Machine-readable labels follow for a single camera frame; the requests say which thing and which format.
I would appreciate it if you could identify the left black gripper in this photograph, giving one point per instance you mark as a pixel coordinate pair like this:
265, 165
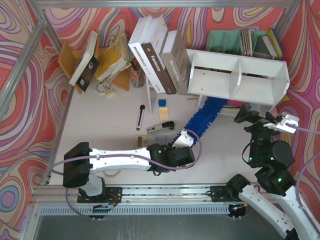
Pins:
184, 155

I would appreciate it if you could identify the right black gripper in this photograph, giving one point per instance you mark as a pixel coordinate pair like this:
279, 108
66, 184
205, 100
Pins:
256, 120

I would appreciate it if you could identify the blue microfiber duster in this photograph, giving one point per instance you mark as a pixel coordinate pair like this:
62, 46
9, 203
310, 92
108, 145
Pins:
203, 118

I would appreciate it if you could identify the yellow grey calculator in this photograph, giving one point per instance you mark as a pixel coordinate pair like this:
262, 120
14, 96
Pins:
142, 141

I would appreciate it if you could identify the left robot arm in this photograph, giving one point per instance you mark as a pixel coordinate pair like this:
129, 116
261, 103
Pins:
82, 163

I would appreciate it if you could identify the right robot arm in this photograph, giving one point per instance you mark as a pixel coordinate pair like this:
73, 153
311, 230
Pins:
292, 220

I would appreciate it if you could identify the white bookshelf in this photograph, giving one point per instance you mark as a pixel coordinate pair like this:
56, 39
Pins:
258, 81

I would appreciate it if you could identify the stack of coloured folders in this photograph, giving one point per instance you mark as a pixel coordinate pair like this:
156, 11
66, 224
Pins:
233, 105

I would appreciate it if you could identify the grey black stapler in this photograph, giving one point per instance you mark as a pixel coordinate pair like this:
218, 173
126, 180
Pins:
163, 128

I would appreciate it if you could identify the yellow sticky note pad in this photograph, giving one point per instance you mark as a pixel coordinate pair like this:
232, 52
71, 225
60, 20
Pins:
163, 113

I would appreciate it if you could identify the blue eraser block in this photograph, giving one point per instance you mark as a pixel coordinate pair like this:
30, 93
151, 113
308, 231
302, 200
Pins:
162, 103

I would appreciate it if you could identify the black white utility knife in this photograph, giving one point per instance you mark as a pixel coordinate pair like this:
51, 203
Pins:
140, 117

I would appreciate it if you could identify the small white shelf stand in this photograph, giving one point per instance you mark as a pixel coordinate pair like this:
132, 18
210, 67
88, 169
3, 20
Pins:
152, 96

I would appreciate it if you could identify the green file organizer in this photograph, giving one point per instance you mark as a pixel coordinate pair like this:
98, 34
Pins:
246, 42

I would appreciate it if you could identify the blue yellow book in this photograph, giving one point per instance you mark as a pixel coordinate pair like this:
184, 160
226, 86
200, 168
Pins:
275, 41

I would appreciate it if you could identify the grey Lonely City book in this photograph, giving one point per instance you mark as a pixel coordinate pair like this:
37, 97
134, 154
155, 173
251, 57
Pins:
177, 62

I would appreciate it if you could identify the pencil cup with pencils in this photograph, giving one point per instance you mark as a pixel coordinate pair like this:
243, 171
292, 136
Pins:
137, 76

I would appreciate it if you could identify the brown Fredonia book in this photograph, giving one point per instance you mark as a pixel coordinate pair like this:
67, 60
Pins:
153, 55

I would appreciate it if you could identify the yellow worn books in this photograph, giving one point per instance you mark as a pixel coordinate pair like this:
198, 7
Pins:
113, 60

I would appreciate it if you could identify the white Mademoiselle book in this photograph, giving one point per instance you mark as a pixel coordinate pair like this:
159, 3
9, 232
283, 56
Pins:
135, 44

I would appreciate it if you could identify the black white paperback book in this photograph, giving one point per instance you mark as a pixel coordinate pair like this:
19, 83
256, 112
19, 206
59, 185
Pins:
86, 64

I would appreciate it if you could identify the yellow wooden book rack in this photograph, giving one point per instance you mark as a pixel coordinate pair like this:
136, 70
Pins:
68, 57

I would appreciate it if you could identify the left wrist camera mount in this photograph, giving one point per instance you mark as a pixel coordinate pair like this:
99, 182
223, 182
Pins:
183, 140

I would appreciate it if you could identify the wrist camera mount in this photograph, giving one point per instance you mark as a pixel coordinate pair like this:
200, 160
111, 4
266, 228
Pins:
183, 140
287, 123

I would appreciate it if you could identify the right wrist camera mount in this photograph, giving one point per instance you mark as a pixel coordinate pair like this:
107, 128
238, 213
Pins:
287, 123

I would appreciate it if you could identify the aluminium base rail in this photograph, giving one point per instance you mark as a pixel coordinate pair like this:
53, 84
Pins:
137, 194

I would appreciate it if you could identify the brass padlock with ring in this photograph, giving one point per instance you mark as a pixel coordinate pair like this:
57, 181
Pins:
104, 89

